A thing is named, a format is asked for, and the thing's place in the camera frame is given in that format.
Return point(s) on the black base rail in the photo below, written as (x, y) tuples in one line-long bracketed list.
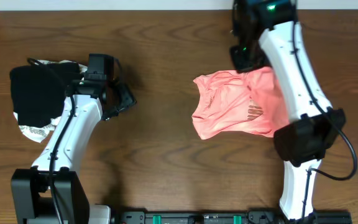
[(250, 217)]

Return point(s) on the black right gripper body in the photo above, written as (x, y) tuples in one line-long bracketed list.
[(241, 62)]

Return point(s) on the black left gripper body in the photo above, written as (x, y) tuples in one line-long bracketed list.
[(122, 100)]

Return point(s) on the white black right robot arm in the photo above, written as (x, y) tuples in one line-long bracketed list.
[(270, 34)]

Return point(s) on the black folded garment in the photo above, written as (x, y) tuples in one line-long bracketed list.
[(63, 73)]

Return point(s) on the pink t-shirt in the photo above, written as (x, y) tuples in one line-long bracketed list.
[(250, 102)]

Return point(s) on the white leaf-patterned garment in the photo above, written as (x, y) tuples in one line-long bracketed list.
[(36, 132)]

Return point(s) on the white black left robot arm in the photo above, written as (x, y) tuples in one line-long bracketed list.
[(50, 191)]

